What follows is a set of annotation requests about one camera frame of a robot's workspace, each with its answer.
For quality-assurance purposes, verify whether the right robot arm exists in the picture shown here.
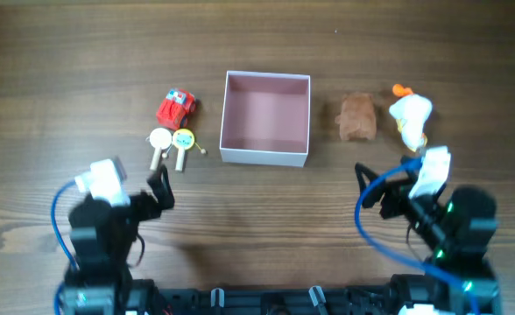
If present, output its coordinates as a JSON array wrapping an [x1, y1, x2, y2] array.
[[354, 157, 502, 314]]

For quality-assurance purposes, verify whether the right blue cable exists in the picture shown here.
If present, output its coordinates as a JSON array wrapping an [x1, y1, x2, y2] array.
[[354, 156, 482, 315]]

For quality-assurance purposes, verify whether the brown plush bear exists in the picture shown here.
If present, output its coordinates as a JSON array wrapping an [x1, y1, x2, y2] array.
[[335, 92, 377, 141]]

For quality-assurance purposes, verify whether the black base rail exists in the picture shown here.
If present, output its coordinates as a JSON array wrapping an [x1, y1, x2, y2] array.
[[126, 286, 413, 315]]

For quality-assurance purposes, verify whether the white orange plush duck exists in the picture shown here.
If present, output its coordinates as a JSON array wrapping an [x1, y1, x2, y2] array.
[[389, 84, 433, 151]]

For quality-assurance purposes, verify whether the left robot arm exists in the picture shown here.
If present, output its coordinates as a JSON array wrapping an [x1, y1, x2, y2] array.
[[53, 159, 175, 315]]

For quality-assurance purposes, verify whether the left blue cable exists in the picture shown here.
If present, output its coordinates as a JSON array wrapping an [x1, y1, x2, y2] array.
[[50, 178, 81, 315]]

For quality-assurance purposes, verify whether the red toy fire truck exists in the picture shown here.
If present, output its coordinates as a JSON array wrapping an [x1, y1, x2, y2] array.
[[156, 88, 197, 130]]

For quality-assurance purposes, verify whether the yellow wooden rattle drum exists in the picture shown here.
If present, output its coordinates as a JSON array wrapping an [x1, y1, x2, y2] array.
[[173, 129, 207, 172]]

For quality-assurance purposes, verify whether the white wooden rattle drum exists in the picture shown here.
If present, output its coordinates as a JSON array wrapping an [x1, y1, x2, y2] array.
[[148, 128, 173, 171]]

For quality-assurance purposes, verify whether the blue cable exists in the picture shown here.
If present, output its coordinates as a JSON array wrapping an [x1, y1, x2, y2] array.
[[50, 178, 81, 315], [354, 156, 482, 315]]

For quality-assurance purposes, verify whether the pink white cardboard box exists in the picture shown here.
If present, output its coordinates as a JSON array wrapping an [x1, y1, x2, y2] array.
[[219, 70, 311, 167]]

